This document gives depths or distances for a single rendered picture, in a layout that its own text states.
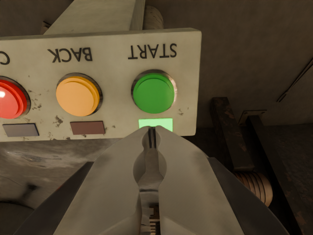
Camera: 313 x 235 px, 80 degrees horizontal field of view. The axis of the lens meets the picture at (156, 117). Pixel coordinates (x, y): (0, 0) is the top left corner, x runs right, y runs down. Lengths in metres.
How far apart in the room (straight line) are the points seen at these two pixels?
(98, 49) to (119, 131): 0.09
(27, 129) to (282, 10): 0.87
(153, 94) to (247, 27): 0.73
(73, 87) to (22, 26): 0.77
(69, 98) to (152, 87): 0.08
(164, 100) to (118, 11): 0.15
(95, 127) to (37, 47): 0.09
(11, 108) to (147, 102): 0.14
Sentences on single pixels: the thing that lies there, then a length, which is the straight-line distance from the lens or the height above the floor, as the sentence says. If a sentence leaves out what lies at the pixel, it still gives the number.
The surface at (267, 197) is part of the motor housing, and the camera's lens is 0.80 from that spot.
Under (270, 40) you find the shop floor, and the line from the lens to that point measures 0.95.
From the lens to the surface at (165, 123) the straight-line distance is 0.20.
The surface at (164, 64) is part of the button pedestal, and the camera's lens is 0.18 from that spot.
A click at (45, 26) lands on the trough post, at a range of 0.89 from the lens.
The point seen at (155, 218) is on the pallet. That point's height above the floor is 0.14.
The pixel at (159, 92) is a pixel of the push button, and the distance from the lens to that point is 0.18.
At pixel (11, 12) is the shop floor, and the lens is 0.94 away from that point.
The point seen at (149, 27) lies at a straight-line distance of 0.60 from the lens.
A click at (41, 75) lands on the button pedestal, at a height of 0.59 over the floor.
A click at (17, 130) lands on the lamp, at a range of 0.26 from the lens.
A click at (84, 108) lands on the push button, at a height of 0.61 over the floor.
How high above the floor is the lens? 0.75
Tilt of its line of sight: 42 degrees down
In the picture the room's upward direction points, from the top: 179 degrees clockwise
